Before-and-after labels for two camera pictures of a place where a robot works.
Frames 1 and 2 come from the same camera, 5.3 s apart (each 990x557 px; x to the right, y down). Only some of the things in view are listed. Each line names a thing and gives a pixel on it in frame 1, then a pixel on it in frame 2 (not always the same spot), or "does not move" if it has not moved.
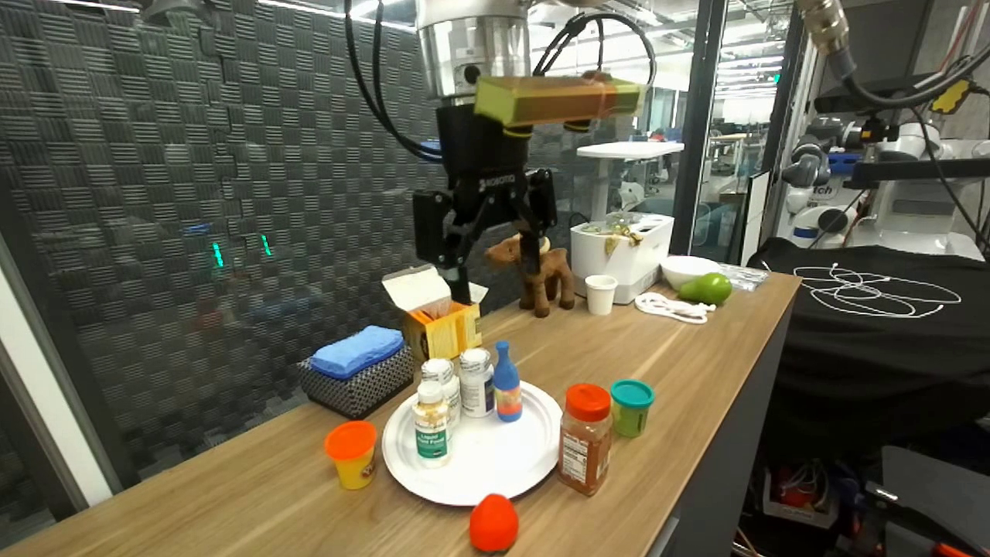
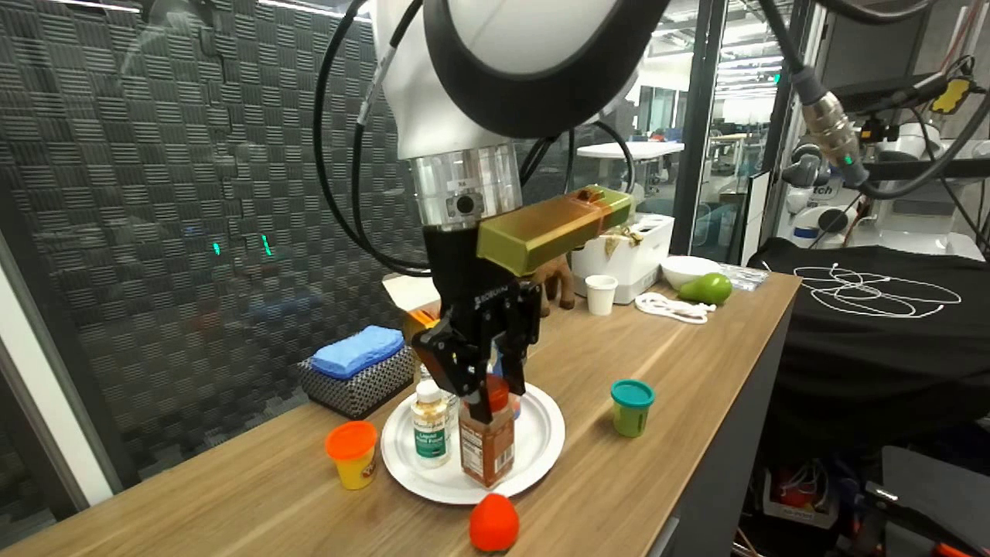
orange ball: [493, 523] does not move
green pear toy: [708, 288] does not move
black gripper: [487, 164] → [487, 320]
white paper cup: [601, 292] does not move
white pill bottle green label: [430, 421] does not move
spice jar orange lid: [584, 437] → [491, 447]
